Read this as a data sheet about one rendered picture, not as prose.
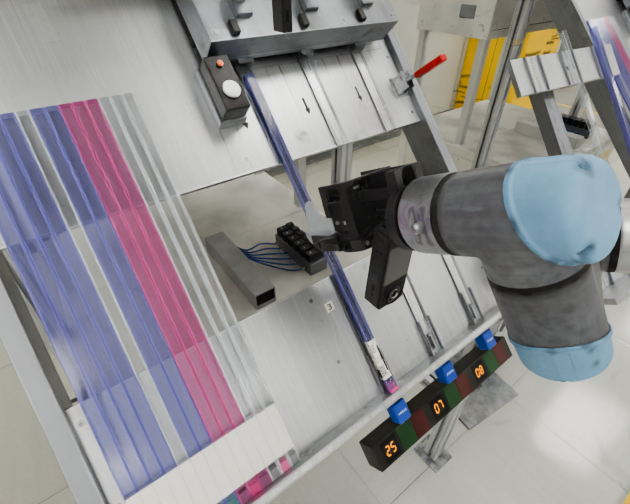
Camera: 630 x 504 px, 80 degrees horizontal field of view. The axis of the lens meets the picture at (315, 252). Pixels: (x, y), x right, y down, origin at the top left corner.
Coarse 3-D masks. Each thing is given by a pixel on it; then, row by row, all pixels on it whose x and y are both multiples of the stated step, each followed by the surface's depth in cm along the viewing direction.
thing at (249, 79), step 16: (256, 96) 54; (272, 128) 54; (288, 160) 54; (288, 176) 55; (304, 192) 54; (304, 208) 54; (336, 256) 54; (336, 272) 54; (352, 304) 54; (368, 336) 54; (384, 384) 55
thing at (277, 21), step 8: (272, 0) 42; (280, 0) 41; (288, 0) 41; (272, 8) 43; (280, 8) 41; (288, 8) 42; (280, 16) 42; (288, 16) 42; (280, 24) 42; (288, 24) 43; (288, 32) 43
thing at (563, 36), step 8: (560, 32) 75; (560, 40) 75; (568, 40) 75; (568, 48) 75; (568, 56) 75; (568, 64) 75; (576, 64) 75; (576, 72) 75; (576, 80) 75; (576, 88) 76; (584, 88) 75; (584, 96) 75; (584, 104) 75; (584, 112) 76; (592, 112) 75; (592, 120) 75; (592, 128) 75; (592, 136) 76; (600, 136) 75; (600, 144) 75; (600, 152) 75; (608, 160) 76
